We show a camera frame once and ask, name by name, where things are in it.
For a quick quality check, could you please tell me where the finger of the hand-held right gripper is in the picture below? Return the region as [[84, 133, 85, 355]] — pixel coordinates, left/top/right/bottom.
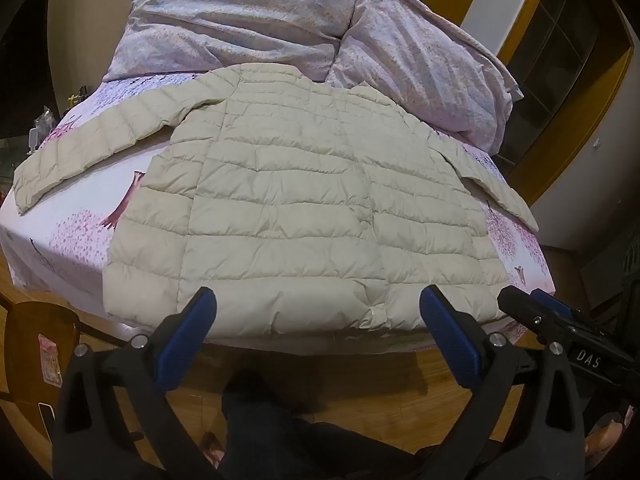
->
[[497, 286, 576, 348], [531, 288, 601, 336]]

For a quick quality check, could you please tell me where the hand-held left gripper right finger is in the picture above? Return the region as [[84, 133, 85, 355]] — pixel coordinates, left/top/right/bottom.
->
[[420, 285, 586, 480]]

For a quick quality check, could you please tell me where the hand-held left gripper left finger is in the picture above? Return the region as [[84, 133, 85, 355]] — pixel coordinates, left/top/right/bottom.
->
[[57, 287, 221, 480]]

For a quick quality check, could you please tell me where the beige puffer jacket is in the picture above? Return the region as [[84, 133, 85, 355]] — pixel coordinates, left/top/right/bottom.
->
[[12, 62, 540, 338]]

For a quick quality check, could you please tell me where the pink slipper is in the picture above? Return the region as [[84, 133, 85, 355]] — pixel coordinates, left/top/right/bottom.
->
[[197, 435, 226, 480]]

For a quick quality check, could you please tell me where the person's leg in dark pants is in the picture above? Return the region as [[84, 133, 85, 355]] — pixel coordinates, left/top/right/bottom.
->
[[220, 370, 451, 480]]

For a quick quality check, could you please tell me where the pink packet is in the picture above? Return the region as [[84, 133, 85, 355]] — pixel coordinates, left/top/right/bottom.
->
[[39, 337, 62, 386]]

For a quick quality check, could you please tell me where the bed with floral sheet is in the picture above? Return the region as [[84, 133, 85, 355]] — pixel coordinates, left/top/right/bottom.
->
[[0, 67, 556, 356]]

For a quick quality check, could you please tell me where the wooden stool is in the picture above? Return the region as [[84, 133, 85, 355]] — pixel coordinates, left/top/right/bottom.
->
[[0, 300, 81, 411]]

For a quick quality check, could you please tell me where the pale floral duvet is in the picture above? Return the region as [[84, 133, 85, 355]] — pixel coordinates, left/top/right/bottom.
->
[[102, 0, 525, 156]]

